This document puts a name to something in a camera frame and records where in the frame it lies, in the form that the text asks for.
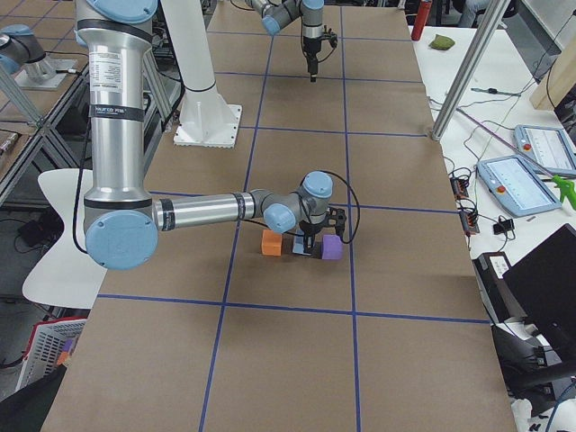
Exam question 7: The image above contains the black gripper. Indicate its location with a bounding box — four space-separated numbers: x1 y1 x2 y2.
299 207 347 255
301 27 338 82

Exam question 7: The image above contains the light blue foam block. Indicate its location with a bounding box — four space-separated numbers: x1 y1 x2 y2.
292 237 313 257

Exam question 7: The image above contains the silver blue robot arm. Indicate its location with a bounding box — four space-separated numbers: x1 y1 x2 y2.
245 0 338 83
76 1 347 270

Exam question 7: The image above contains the purple foam block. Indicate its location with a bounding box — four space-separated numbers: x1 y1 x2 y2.
321 234 343 261

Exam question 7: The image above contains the orange foam block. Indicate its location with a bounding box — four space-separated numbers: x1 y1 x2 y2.
261 229 283 257

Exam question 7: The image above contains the red cylindrical bottle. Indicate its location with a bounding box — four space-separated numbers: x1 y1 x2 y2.
410 0 432 41

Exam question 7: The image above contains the green bean bag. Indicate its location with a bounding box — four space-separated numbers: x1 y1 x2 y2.
428 34 455 51

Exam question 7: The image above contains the near teach pendant tablet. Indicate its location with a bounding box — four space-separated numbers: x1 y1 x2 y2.
477 155 562 217

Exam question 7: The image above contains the teach pendant tablet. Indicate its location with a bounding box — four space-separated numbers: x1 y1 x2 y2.
477 155 562 217
514 125 575 176

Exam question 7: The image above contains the black laptop computer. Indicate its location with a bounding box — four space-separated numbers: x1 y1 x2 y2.
504 223 575 360

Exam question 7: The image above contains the white plastic chair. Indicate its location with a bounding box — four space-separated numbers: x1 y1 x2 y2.
22 168 106 310

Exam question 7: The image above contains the far teach pendant tablet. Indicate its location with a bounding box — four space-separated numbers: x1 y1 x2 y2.
514 125 575 176

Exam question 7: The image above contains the white perforated basket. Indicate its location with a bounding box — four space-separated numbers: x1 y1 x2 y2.
14 317 87 392

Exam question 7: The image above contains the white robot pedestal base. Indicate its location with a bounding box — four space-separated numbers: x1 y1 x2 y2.
161 0 242 149

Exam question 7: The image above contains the teal strap wristwatch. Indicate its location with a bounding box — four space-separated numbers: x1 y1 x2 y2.
470 87 523 97

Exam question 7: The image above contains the aluminium frame post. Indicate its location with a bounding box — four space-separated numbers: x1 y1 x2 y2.
430 0 509 141

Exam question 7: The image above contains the green handled reacher grabber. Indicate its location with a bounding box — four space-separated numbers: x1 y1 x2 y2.
455 108 576 209

